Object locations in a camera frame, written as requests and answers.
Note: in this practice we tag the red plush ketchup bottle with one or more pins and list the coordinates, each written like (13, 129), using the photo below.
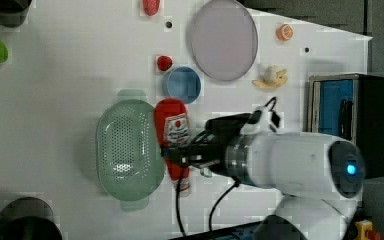
(172, 128)

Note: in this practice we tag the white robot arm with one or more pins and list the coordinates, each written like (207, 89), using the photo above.
(320, 176)

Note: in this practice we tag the black silver toaster oven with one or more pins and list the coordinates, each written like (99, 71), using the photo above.
(350, 106)

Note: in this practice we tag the black cylinder post lower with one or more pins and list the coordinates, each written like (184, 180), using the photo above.
(28, 218)

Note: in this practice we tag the orange slice toy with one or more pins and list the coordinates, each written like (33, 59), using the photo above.
(285, 32)

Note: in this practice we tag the green oval strainer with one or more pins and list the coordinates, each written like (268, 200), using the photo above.
(129, 165)

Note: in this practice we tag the black cylinder post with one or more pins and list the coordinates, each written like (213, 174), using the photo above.
(13, 13)
(28, 218)

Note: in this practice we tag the blue bowl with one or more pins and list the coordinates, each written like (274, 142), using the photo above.
(182, 83)

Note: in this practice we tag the small red strawberry toy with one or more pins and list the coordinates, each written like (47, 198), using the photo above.
(164, 63)

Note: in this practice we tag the blue metal rail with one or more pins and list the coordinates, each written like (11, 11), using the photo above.
(239, 232)

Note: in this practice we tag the yellow red clamp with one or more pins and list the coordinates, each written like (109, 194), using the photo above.
(365, 231)

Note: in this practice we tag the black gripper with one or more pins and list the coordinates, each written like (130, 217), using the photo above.
(221, 147)

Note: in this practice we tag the black cylinder post upper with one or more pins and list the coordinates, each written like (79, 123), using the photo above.
(13, 13)

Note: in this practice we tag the peeled banana toy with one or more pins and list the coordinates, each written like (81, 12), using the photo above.
(273, 77)

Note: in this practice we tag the lilac round plate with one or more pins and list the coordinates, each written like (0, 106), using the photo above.
(224, 39)

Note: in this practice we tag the green mug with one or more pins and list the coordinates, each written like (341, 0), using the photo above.
(206, 172)

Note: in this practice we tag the pink strawberry toy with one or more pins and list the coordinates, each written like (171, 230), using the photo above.
(151, 7)

